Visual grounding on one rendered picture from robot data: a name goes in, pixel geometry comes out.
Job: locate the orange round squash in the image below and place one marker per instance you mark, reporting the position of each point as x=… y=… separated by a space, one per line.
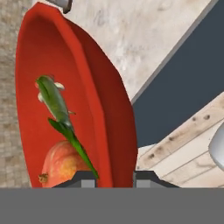
x=62 y=164

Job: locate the dark grey counter cabinet side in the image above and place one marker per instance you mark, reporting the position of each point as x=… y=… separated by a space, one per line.
x=186 y=78

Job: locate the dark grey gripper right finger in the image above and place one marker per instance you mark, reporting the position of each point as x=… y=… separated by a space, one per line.
x=143 y=178

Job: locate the grey metal stool leg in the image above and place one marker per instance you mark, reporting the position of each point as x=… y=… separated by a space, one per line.
x=62 y=4

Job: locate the red bowl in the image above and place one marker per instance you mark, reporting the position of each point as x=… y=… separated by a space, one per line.
x=96 y=110

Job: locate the grey round metal object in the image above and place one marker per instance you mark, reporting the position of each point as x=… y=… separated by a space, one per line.
x=218 y=145

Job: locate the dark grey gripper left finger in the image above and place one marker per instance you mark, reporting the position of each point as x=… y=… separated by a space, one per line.
x=84 y=178

